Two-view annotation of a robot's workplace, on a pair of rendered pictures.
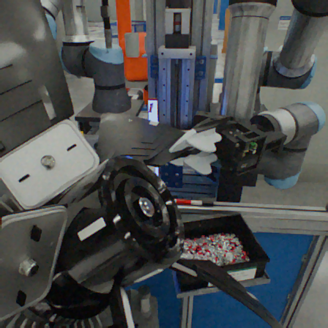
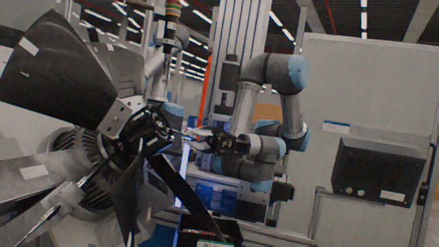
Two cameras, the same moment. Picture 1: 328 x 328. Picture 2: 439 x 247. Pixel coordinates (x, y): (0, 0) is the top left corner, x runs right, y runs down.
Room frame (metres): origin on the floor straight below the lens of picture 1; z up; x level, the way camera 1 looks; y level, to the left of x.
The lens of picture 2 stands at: (-0.57, -0.22, 1.29)
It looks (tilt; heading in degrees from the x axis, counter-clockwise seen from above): 3 degrees down; 7
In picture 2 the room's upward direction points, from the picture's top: 9 degrees clockwise
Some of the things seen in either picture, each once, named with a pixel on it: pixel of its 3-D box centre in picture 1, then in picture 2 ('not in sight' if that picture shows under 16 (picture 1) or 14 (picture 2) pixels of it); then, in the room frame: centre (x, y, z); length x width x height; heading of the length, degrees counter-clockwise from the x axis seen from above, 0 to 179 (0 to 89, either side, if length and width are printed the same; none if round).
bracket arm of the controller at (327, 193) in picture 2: not in sight; (349, 197); (0.61, -0.60, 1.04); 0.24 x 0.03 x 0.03; 85
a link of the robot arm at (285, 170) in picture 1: (277, 161); (258, 173); (0.55, -0.26, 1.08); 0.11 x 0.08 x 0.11; 71
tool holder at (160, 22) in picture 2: not in sight; (167, 27); (0.30, 0.07, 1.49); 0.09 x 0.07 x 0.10; 120
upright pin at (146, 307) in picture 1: (144, 301); (148, 212); (0.27, 0.03, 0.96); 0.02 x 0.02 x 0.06
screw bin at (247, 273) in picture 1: (213, 250); (208, 234); (0.49, -0.13, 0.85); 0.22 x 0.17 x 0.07; 101
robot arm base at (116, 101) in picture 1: (110, 94); (169, 137); (1.04, 0.21, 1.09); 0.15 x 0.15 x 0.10
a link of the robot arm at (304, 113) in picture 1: (295, 123); (267, 147); (0.54, -0.28, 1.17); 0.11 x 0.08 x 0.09; 122
